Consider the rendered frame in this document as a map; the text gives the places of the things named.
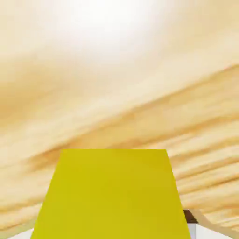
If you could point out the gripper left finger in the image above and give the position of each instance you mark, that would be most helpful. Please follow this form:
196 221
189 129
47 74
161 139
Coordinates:
22 235

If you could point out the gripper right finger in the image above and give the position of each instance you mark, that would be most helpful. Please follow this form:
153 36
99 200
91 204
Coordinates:
194 226

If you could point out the small yellow cube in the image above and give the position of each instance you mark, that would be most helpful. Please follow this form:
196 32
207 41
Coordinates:
112 196

